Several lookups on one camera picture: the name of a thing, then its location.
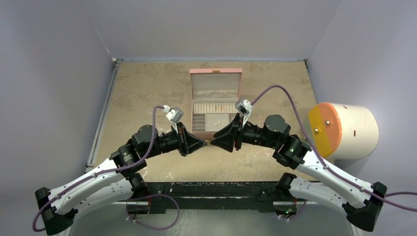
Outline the white cylinder orange lid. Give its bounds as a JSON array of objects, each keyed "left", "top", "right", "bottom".
[{"left": 306, "top": 102, "right": 379, "bottom": 160}]

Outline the purple cable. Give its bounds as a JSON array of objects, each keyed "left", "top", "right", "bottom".
[
  {"left": 126, "top": 194, "right": 180, "bottom": 231},
  {"left": 250, "top": 85, "right": 417, "bottom": 213},
  {"left": 31, "top": 105, "right": 165, "bottom": 233},
  {"left": 278, "top": 200, "right": 308, "bottom": 222}
]

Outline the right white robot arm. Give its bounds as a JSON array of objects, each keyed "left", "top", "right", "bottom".
[{"left": 211, "top": 114, "right": 387, "bottom": 232}]

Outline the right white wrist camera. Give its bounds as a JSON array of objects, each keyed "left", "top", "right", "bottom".
[{"left": 235, "top": 99, "right": 253, "bottom": 127}]

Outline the pink jewelry box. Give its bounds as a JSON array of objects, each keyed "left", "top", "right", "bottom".
[{"left": 189, "top": 68, "right": 243, "bottom": 140}]

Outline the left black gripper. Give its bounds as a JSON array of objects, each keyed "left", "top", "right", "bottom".
[{"left": 144, "top": 121, "right": 207, "bottom": 158}]

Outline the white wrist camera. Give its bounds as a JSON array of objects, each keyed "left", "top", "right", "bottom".
[
  {"left": 162, "top": 105, "right": 184, "bottom": 132},
  {"left": 235, "top": 99, "right": 253, "bottom": 127}
]

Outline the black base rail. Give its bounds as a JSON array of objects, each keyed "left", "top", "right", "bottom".
[{"left": 125, "top": 180, "right": 308, "bottom": 216}]

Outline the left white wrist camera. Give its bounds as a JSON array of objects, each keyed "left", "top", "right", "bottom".
[{"left": 162, "top": 105, "right": 184, "bottom": 132}]

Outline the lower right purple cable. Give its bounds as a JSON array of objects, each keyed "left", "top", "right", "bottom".
[{"left": 278, "top": 200, "right": 308, "bottom": 222}]

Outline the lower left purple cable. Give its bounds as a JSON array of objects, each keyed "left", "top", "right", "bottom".
[{"left": 126, "top": 194, "right": 180, "bottom": 231}]

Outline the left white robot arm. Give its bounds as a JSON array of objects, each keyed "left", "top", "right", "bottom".
[{"left": 32, "top": 122, "right": 207, "bottom": 236}]

